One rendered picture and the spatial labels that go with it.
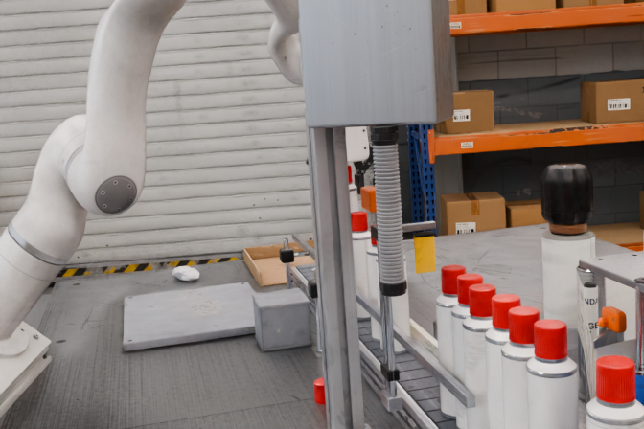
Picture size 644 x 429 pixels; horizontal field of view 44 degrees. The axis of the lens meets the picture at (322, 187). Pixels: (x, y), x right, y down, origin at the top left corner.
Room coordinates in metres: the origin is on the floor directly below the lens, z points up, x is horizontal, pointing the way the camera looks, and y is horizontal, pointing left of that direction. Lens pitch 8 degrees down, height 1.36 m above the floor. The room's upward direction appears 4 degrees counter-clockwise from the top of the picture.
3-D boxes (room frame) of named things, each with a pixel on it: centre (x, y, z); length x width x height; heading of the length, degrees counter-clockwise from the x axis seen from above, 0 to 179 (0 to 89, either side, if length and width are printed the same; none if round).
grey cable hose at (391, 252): (0.98, -0.08, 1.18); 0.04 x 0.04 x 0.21
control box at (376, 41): (1.04, -0.08, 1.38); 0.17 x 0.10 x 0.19; 68
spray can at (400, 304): (1.31, -0.11, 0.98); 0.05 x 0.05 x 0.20
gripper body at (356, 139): (1.60, -0.04, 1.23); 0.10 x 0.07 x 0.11; 103
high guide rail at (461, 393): (1.43, -0.04, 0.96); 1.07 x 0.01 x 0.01; 13
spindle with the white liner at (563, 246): (1.30, -0.40, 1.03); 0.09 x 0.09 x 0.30
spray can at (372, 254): (1.37, -0.10, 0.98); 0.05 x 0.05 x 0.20
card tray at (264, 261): (2.13, 0.08, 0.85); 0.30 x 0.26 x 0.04; 13
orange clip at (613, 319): (0.80, -0.29, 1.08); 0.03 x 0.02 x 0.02; 13
